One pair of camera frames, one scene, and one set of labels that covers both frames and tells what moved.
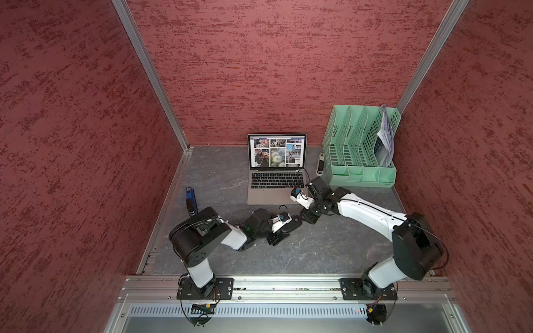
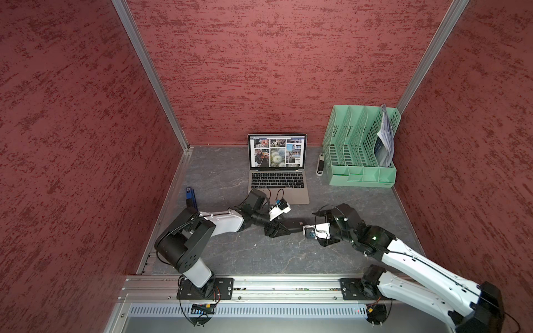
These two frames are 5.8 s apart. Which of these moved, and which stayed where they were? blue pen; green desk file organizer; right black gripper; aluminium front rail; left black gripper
Moved: right black gripper; left black gripper
Stayed: aluminium front rail; green desk file organizer; blue pen
